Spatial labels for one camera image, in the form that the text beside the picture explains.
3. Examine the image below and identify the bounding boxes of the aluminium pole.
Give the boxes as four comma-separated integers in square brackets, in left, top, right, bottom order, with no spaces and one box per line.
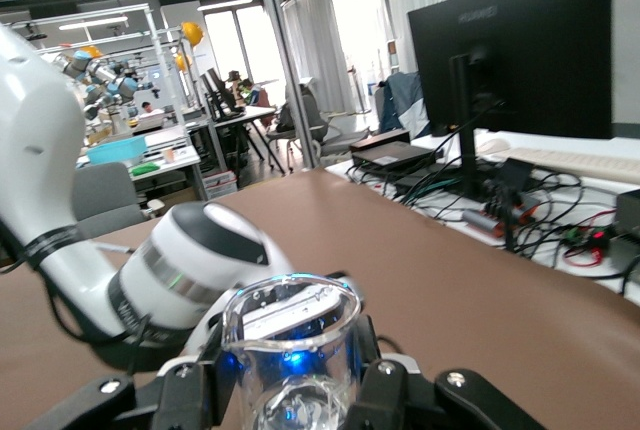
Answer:
[252,0,322,172]

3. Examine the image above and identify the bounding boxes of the blue white jacket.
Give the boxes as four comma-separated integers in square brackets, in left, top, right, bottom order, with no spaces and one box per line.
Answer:
[378,71,432,140]

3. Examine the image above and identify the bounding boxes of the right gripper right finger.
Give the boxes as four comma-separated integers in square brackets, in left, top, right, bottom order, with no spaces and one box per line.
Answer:
[342,314,547,430]

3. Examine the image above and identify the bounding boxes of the brown table mat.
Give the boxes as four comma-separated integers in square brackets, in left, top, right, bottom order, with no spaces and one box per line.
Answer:
[0,167,640,430]

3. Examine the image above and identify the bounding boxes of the grey office chair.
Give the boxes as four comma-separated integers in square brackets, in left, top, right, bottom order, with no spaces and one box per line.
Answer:
[72,162,151,240]

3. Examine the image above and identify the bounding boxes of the white keyboard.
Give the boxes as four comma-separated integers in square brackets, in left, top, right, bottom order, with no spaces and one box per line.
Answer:
[492,146,640,186]

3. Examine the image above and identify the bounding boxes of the grey swivel chair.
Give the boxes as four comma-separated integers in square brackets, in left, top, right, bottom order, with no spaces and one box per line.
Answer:
[264,82,374,171]

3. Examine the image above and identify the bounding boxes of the white curtain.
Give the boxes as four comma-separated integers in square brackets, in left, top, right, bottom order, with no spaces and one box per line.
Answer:
[282,0,361,114]

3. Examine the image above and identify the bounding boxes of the black computer monitor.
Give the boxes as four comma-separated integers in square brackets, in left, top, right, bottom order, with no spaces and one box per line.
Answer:
[407,0,614,201]

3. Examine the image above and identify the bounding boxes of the clear glass beaker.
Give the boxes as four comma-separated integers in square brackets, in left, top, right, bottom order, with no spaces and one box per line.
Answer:
[221,273,362,430]

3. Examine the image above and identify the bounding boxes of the blue jointed grey robot arm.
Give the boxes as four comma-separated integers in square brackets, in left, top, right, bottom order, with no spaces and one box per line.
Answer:
[52,47,162,121]

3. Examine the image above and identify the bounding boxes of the red white cardboard box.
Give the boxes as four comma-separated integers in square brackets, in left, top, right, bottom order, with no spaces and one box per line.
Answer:
[201,169,239,200]

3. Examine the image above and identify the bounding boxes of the seated person dark clothes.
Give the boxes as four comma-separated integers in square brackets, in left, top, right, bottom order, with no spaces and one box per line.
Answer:
[238,78,269,107]

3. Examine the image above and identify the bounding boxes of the black electronics box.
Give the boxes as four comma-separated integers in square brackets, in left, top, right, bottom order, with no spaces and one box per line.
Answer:
[349,128,437,172]

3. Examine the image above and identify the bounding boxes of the seated person white shirt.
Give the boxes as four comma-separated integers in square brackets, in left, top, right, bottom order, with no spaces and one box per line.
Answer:
[135,101,166,120]

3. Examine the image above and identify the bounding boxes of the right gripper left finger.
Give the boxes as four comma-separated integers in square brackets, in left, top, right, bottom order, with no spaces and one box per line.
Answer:
[22,319,237,430]

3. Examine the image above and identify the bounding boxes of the blue plastic bin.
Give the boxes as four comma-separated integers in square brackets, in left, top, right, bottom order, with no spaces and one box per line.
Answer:
[86,135,149,167]

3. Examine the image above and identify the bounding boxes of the grey orange USB hub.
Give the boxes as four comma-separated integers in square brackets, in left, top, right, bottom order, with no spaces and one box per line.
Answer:
[462,199,540,240]

